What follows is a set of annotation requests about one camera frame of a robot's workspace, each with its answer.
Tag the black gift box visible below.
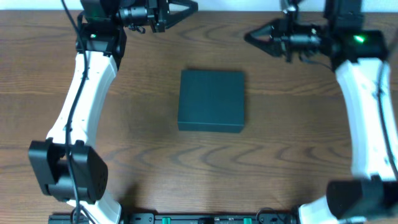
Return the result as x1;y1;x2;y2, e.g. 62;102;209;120
177;70;245;133

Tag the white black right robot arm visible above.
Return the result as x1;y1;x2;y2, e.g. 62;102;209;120
244;16;397;223

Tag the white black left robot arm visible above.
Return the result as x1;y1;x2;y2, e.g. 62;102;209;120
28;0;198;223

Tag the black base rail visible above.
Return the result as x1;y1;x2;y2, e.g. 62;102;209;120
48;212;299;224

